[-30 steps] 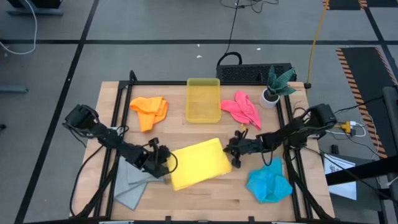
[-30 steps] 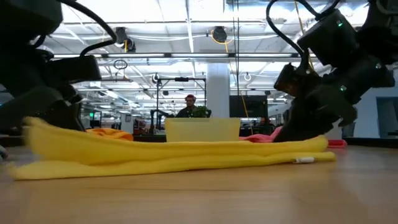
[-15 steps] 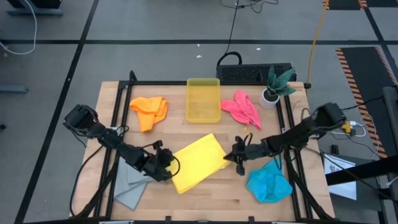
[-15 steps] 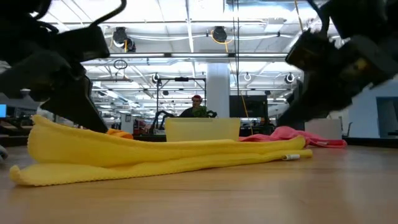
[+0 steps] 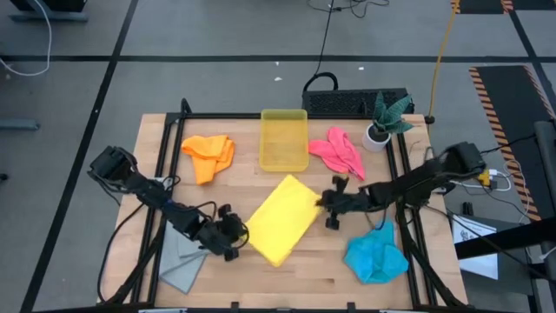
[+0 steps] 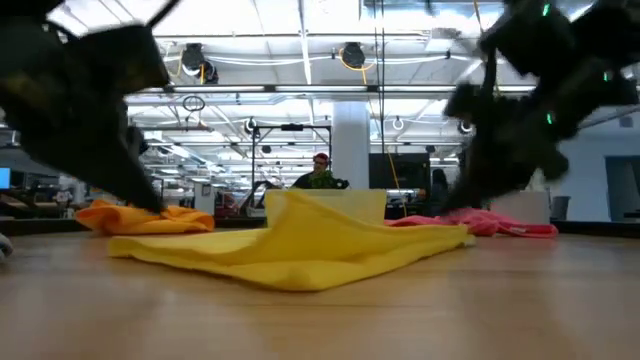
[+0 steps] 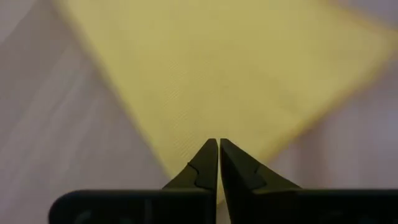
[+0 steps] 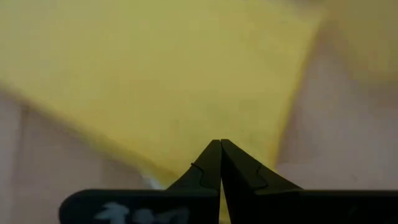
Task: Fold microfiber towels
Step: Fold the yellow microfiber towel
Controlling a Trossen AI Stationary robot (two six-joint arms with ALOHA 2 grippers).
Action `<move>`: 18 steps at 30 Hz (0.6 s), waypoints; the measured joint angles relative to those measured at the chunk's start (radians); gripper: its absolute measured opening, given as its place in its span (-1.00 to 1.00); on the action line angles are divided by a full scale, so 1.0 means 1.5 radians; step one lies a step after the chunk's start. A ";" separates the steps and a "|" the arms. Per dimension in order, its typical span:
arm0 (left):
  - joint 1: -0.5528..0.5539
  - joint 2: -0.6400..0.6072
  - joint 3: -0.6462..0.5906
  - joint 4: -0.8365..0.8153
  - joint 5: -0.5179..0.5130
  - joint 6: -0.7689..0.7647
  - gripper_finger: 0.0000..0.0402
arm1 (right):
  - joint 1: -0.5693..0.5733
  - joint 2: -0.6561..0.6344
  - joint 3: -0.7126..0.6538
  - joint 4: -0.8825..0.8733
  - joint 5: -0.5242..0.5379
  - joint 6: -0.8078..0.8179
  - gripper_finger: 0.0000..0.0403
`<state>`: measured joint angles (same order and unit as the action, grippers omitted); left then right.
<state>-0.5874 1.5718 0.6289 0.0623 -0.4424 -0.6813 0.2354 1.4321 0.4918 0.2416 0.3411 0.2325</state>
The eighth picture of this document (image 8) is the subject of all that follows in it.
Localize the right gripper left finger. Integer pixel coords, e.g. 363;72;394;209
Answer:
58;139;222;224

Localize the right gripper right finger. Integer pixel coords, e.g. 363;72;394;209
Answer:
221;138;398;224

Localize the yellow microfiber towel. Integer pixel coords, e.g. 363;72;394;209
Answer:
0;0;330;224

